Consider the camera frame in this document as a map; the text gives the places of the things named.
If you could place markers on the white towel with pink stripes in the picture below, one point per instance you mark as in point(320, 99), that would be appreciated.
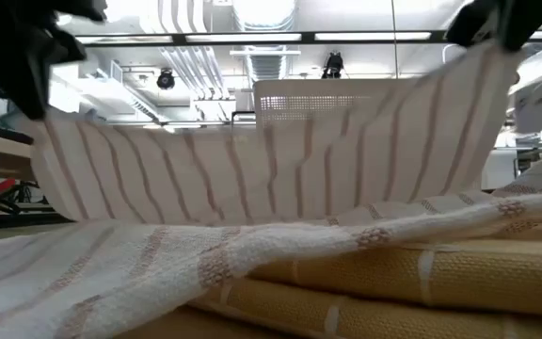
point(252, 179)

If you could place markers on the small red tool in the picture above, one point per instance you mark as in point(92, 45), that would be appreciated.
point(0, 186)

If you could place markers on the black ceiling rail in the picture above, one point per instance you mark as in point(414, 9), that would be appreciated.
point(308, 37)

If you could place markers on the yellow checked towel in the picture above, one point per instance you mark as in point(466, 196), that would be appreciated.
point(440, 282)

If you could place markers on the black metal table frame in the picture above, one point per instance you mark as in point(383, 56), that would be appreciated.
point(17, 220)

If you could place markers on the black ceiling camera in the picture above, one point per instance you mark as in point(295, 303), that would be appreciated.
point(333, 65)
point(165, 79)

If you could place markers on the white perforated plastic basket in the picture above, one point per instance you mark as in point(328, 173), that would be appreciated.
point(308, 92)

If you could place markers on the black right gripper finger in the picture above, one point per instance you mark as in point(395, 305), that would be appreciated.
point(522, 21)
point(473, 26)

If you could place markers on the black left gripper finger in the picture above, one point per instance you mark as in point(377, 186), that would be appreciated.
point(26, 70)

